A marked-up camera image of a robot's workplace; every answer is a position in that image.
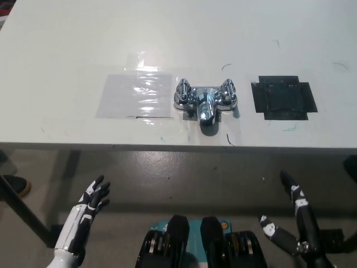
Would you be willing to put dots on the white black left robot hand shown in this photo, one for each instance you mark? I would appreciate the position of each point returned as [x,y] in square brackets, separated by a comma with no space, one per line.
[83,215]

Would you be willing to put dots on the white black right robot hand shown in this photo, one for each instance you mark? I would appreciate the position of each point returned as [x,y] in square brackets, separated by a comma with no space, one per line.
[305,223]

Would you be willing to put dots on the black table leg with foot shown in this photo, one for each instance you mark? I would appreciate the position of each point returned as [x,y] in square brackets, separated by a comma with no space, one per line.
[332,234]
[28,220]

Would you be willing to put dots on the black shoe tan sole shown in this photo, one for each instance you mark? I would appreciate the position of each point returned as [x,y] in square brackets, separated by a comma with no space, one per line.
[16,185]

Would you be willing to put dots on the black tape patch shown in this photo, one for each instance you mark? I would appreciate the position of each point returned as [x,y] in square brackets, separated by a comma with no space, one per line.
[281,97]

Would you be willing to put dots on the clear plastic sheet patch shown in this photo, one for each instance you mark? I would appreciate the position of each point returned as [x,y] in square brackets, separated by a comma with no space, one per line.
[134,95]

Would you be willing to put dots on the red black object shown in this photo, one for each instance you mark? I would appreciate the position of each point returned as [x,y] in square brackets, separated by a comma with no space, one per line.
[3,5]

